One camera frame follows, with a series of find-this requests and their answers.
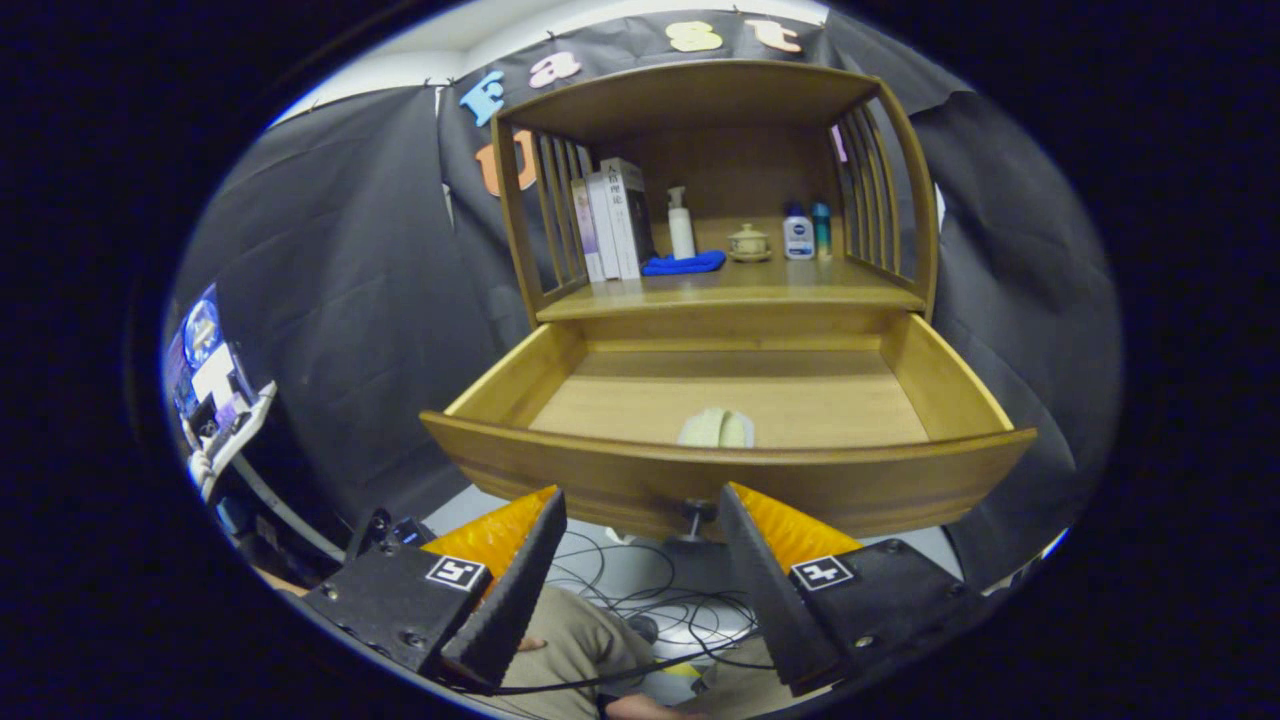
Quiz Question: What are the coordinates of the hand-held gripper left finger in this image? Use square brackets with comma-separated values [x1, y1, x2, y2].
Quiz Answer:
[300, 486, 569, 696]

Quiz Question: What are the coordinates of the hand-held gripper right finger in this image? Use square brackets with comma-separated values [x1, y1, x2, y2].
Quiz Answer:
[718, 482, 986, 698]

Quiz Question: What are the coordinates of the wooden drawer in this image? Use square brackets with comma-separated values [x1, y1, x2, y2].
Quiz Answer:
[420, 312, 1038, 546]

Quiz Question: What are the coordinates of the wooden countertop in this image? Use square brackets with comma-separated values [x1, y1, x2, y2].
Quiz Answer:
[537, 250, 926, 323]

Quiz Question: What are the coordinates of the wooden cabinet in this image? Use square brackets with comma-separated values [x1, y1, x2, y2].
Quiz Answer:
[490, 60, 941, 353]

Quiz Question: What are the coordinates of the person's left leg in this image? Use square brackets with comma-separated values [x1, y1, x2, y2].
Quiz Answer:
[495, 585, 661, 720]

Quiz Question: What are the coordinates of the person's leg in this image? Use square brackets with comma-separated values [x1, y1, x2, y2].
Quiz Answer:
[495, 585, 661, 720]
[700, 665, 801, 717]

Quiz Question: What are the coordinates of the person's right leg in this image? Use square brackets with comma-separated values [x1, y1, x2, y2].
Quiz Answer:
[700, 665, 801, 717]

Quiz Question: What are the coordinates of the blue cloth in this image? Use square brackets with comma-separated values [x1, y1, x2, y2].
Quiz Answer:
[641, 250, 728, 277]

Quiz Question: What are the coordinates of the white lotion bottle blue cap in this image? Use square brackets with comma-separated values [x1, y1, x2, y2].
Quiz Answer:
[782, 203, 815, 261]

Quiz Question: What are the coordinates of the lilac book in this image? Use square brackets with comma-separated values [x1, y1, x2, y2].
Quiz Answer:
[570, 178, 606, 284]

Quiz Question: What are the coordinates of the white pump bottle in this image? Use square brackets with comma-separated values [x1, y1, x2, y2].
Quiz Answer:
[667, 185, 697, 261]

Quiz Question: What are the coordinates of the thin white book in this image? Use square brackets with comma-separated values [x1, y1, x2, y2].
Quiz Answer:
[586, 172, 623, 281]

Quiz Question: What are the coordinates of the thick white book dark cover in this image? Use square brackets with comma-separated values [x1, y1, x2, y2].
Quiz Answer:
[600, 157, 656, 281]

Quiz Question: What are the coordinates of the tangle of black cables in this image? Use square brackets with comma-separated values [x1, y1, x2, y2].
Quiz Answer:
[440, 530, 791, 698]

